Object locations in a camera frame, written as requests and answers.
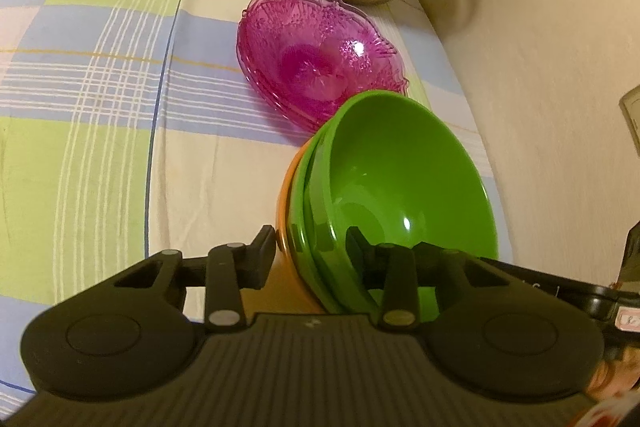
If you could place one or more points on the orange plastic bowl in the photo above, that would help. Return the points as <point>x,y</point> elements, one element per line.
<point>286,292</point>

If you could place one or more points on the pink patterned plastic plate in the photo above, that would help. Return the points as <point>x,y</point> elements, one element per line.
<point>295,120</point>

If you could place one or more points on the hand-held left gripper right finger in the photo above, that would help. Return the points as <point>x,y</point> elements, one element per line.
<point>356,248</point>

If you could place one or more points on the person's right hand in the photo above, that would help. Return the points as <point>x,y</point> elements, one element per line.
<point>617,374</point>

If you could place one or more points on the beige wall socket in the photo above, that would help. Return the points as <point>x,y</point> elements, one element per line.
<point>632,117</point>

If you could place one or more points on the pink glass dish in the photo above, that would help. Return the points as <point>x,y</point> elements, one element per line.
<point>320,47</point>

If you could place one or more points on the plaid tablecloth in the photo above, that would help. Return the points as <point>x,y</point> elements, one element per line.
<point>100,107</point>

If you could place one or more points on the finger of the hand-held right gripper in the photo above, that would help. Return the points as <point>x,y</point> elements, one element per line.
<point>540,284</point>

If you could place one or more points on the green plastic bowl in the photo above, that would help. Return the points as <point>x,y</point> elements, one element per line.
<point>300,227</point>
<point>400,172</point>

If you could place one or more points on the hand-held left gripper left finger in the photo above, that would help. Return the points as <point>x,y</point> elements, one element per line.
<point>262,257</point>

